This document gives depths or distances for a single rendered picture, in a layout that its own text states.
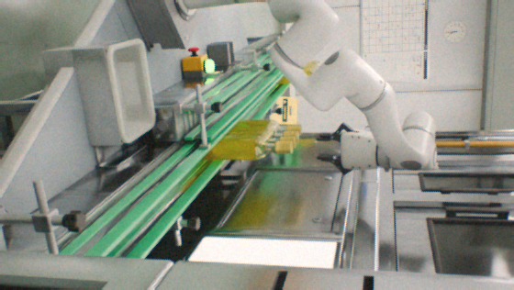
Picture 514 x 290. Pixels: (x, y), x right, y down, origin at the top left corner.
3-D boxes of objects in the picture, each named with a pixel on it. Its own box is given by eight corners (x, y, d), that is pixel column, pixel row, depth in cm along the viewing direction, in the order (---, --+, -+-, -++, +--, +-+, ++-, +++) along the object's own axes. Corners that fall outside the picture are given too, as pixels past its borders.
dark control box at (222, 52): (208, 65, 195) (229, 64, 193) (206, 44, 193) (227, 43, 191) (215, 61, 203) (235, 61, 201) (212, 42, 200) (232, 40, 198)
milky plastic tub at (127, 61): (91, 146, 116) (125, 146, 114) (72, 49, 109) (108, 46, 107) (127, 126, 132) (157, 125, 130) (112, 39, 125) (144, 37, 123)
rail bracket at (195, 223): (142, 247, 115) (198, 250, 111) (138, 220, 112) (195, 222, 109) (150, 239, 118) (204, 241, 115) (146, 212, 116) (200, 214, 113)
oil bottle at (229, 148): (193, 160, 144) (266, 161, 139) (191, 141, 142) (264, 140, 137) (199, 154, 149) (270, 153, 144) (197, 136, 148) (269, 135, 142)
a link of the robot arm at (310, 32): (254, 13, 118) (262, 36, 106) (295, -32, 114) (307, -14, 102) (295, 49, 124) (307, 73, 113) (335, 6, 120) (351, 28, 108)
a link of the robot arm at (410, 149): (360, 84, 117) (415, 135, 126) (346, 128, 111) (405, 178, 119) (388, 72, 111) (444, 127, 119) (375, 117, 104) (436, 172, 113)
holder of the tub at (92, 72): (94, 168, 118) (124, 168, 116) (71, 50, 110) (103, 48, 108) (128, 145, 134) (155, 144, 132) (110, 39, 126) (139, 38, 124)
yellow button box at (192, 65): (182, 79, 170) (203, 78, 168) (179, 57, 168) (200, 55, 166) (189, 75, 176) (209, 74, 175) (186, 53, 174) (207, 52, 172)
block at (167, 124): (152, 143, 133) (177, 143, 132) (147, 108, 131) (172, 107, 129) (158, 139, 137) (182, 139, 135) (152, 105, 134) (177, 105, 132)
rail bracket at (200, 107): (178, 150, 132) (223, 149, 129) (170, 86, 127) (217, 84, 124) (182, 146, 135) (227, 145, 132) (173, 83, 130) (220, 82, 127)
